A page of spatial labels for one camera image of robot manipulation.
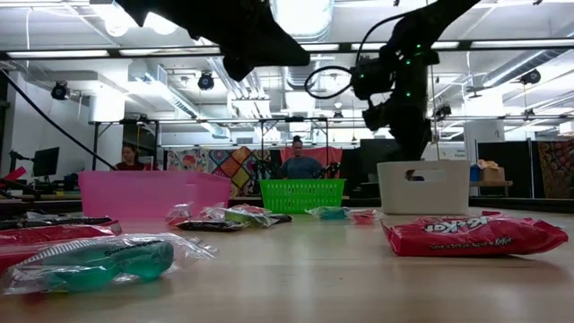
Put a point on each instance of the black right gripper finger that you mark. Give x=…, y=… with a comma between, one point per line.
x=408, y=148

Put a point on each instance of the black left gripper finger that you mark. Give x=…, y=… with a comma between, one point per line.
x=278, y=51

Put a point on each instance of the red gummy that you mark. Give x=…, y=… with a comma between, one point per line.
x=364, y=217
x=179, y=214
x=211, y=212

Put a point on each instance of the green gummy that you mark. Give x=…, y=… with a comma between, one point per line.
x=244, y=218
x=112, y=264
x=332, y=213

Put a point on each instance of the dark brown chocolate bar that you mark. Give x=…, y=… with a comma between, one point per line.
x=281, y=218
x=211, y=225
x=22, y=223
x=76, y=221

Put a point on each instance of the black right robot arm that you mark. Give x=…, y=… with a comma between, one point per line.
x=426, y=27

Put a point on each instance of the white sign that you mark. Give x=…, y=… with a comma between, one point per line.
x=450, y=152

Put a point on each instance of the large black screen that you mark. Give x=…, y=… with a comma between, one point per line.
x=367, y=179

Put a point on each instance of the black ceiling spotlight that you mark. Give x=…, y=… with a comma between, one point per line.
x=206, y=81
x=59, y=90
x=530, y=76

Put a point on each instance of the white plastic bin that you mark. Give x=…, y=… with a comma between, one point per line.
x=448, y=197

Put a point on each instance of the blue box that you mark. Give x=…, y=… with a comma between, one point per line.
x=474, y=173

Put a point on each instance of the red hanging cloth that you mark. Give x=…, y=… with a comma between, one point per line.
x=332, y=157

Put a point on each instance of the brown cardboard box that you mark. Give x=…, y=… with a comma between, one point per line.
x=493, y=174

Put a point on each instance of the wooden side table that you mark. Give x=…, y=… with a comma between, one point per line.
x=491, y=183

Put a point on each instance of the long black light fixture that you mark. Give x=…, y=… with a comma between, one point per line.
x=464, y=45

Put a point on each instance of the black partition panel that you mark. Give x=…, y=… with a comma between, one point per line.
x=515, y=166

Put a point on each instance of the person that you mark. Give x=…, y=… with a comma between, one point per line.
x=130, y=154
x=299, y=167

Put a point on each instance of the green plastic basket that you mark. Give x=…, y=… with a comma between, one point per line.
x=302, y=197

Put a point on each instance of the colourful patchwork quilt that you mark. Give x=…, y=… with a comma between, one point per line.
x=233, y=166

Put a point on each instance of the dark patterned quilt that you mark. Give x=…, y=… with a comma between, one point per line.
x=558, y=168

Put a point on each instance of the black metal stand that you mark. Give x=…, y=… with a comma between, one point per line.
x=95, y=143

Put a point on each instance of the pink plastic bin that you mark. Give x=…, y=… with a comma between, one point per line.
x=148, y=195

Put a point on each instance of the black computer monitor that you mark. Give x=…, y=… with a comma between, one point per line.
x=46, y=161

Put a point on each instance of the red object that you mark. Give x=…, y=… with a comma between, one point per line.
x=15, y=174

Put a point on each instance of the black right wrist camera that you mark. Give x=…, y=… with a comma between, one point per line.
x=373, y=78

